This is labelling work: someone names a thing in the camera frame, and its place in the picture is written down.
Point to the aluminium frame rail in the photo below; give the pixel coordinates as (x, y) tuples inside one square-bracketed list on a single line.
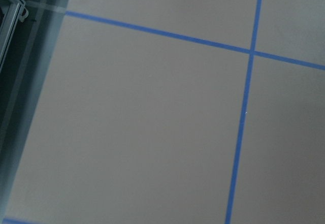
[(11, 13)]

